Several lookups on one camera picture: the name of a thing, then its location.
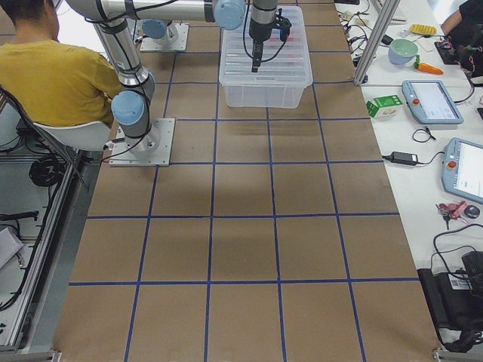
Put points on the clear plastic box lid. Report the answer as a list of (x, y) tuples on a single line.
[(284, 63)]

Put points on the clear plastic storage box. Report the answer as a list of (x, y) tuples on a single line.
[(271, 96)]

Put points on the green white carton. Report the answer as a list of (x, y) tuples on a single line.
[(379, 107)]

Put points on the green and blue bowl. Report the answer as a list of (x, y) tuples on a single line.
[(402, 51)]

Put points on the yellow corrugated toy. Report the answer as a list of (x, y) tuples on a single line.
[(423, 30)]

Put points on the toy carrot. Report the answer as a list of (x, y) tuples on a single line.
[(425, 67)]

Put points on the white chair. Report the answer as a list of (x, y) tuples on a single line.
[(87, 137)]

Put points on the black power adapter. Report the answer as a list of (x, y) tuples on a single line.
[(404, 158)]

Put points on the teach pendant upper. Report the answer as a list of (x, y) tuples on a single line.
[(430, 103)]

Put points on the teach pendant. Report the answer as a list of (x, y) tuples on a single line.
[(462, 169), (430, 103)]

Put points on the person in yellow shirt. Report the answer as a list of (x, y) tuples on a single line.
[(57, 84)]

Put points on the teach pendant lower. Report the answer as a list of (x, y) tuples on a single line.
[(462, 169)]

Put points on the black laptop bag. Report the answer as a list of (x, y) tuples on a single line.
[(455, 301)]

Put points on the aluminium frame post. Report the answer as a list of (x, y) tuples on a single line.
[(379, 30)]

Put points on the coiled black cable floor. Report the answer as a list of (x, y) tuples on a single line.
[(47, 171)]

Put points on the pink keychain keys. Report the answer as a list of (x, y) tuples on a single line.
[(450, 211)]

